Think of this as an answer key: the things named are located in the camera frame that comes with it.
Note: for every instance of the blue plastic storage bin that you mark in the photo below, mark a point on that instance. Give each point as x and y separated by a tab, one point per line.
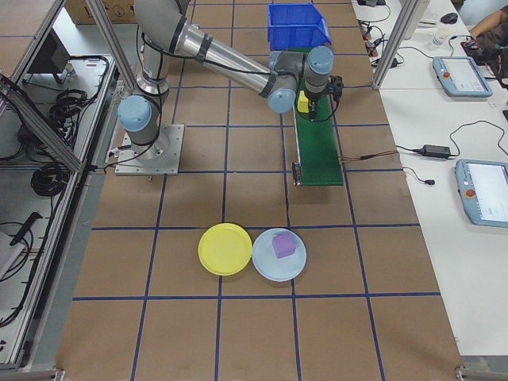
293	28

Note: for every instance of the purple cube block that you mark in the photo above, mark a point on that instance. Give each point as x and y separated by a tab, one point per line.
283	247

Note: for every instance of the black power adapter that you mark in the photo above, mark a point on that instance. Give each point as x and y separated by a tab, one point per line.
436	150

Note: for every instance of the person camouflage clothed body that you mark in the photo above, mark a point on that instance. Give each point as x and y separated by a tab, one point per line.
494	51

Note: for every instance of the brown cardboard box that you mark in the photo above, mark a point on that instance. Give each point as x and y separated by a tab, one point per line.
119	14

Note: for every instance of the light blue round plate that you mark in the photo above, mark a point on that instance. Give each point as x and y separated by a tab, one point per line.
270	268

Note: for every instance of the aluminium profile post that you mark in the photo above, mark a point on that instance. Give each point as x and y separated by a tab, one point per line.
110	43
393	47

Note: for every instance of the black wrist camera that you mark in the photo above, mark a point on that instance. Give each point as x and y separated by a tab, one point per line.
337	85

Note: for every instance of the small circuit board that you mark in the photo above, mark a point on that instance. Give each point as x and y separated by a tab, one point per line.
365	35
372	51

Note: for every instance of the small black box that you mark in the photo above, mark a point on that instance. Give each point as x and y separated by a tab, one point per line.
391	62

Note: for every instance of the grey blue teach pendant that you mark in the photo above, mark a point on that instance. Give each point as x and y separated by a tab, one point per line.
484	190
462	75

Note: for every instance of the person bare forearm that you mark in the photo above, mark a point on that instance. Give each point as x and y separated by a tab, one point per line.
490	21

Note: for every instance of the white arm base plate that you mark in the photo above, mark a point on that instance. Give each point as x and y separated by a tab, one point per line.
170	158

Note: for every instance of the V-shaped metal bar frame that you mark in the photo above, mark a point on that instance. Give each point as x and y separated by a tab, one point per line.
39	127

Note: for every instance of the yellow cube block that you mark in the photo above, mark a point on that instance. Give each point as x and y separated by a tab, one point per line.
302	102

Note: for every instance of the aluminium profile bar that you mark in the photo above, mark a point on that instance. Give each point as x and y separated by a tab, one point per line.
480	374
31	375

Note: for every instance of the white paper cup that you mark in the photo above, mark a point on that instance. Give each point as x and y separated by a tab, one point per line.
439	38

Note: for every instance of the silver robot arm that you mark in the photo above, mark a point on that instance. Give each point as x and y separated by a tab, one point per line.
230	65

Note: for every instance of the black computer mouse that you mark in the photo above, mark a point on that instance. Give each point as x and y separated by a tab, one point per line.
449	18

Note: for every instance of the green conveyor belt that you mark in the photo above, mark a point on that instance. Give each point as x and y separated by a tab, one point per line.
317	151

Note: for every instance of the black device with red light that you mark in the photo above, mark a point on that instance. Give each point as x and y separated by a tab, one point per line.
470	44

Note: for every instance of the yellow round plate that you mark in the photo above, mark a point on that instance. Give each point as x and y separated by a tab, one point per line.
222	254

